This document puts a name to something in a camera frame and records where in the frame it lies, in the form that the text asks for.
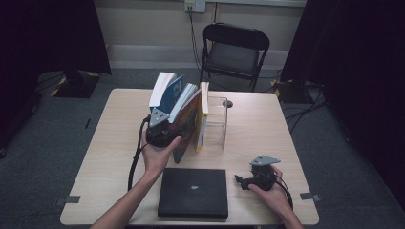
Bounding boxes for blue book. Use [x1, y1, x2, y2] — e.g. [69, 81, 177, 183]
[148, 72, 185, 115]

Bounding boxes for person's right hand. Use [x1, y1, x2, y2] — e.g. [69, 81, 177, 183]
[247, 165, 289, 213]

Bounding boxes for clear acrylic book rack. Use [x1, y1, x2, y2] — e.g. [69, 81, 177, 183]
[203, 95, 229, 151]

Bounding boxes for black book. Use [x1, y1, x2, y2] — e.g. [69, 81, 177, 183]
[157, 167, 229, 220]

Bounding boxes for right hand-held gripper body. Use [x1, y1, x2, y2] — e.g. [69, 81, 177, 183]
[249, 155, 282, 192]

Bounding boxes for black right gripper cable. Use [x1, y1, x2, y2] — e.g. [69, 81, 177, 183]
[275, 179, 294, 211]

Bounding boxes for white wall socket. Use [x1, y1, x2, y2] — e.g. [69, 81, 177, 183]
[184, 0, 206, 13]

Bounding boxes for black floor cables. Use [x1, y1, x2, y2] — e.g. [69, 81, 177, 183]
[283, 85, 328, 135]

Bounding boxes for grey tape strip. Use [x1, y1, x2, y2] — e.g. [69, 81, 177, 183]
[299, 192, 322, 202]
[55, 195, 81, 206]

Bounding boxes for black wall socket cable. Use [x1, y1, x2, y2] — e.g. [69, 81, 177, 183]
[188, 7, 233, 92]

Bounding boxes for yellow book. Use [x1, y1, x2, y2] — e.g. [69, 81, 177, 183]
[194, 81, 210, 153]

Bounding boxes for red book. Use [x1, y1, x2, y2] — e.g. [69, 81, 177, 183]
[167, 83, 203, 165]

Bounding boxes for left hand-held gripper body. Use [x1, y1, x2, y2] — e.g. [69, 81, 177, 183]
[145, 107, 177, 149]

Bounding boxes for black folding chair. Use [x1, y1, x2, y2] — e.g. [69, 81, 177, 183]
[199, 22, 271, 94]

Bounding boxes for black stand base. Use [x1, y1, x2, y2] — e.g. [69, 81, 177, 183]
[51, 70, 102, 99]
[270, 79, 319, 104]

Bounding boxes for black curtain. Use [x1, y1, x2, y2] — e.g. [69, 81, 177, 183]
[0, 0, 113, 151]
[280, 0, 405, 201]

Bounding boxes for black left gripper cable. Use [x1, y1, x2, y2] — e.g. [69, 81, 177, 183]
[127, 114, 151, 192]

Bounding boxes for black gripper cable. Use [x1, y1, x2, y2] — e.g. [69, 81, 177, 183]
[275, 179, 294, 211]
[127, 114, 151, 192]

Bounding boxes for person's left hand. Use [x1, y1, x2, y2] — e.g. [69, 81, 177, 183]
[140, 130, 183, 179]

